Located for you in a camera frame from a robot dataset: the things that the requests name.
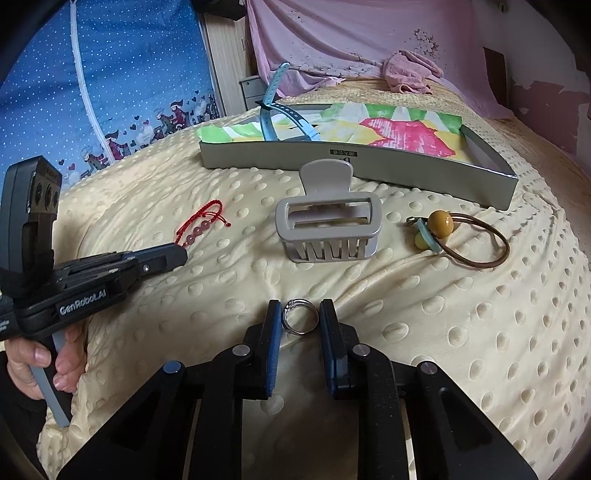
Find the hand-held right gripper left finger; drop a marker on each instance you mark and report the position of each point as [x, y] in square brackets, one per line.
[274, 350]

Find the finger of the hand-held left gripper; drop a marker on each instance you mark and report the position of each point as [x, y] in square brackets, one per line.
[159, 261]

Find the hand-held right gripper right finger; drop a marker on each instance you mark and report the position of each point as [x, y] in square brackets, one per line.
[329, 350]

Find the grey shallow box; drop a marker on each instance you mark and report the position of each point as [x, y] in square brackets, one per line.
[277, 157]

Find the blue wrist watch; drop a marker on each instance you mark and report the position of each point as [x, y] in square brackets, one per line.
[277, 87]

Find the person's left forearm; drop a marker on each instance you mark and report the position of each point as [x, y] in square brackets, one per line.
[18, 424]

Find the person's left hand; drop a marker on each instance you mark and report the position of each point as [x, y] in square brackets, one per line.
[69, 360]

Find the yellow dotted blanket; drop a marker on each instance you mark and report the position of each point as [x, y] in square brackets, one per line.
[438, 323]

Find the grey claw hair clip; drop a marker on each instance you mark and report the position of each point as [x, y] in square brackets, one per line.
[323, 177]

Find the blue dotted printed cloth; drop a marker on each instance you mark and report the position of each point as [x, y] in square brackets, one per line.
[138, 69]

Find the grey drawer unit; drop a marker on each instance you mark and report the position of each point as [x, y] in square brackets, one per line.
[254, 92]

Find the light wooden panel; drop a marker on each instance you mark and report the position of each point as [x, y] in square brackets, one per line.
[226, 60]

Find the colourful paper sheet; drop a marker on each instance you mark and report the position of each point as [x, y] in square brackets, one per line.
[392, 129]

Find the pink towel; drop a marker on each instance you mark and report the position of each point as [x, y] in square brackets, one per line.
[411, 74]

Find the pink hanging sheet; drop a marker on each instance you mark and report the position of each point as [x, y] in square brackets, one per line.
[346, 37]

